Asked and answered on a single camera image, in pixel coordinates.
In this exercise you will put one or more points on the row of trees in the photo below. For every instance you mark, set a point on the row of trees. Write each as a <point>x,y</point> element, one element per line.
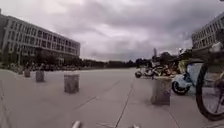
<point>110,63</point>

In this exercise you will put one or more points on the grey paved plaza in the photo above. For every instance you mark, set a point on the grey paved plaza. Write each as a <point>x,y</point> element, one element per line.
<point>100,90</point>

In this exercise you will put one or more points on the distant tower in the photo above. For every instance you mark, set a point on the distant tower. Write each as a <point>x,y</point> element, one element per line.
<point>155,52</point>

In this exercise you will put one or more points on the grey stone bollard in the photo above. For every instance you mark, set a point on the grey stone bollard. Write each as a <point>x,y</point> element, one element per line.
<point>20,70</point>
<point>71,83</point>
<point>161,90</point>
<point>27,73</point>
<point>40,76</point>

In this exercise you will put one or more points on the long row of parked bicycles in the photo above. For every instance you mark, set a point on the long row of parked bicycles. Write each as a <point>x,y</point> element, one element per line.
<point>50,66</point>

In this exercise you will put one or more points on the robot's own part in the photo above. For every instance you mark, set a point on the robot's own part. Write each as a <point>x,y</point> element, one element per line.
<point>135,126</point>
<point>76,124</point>

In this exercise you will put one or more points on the white and blue scooter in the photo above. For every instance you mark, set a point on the white and blue scooter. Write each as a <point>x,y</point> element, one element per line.
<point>181,83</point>

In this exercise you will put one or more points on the long grey building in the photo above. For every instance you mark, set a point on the long grey building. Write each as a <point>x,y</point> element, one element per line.
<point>33,40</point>

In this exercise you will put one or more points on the white bicycle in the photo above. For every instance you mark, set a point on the white bicycle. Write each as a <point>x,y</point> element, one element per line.
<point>199,96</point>

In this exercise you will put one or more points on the pale grid-front building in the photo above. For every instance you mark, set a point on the pale grid-front building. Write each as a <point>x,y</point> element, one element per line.
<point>208,33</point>

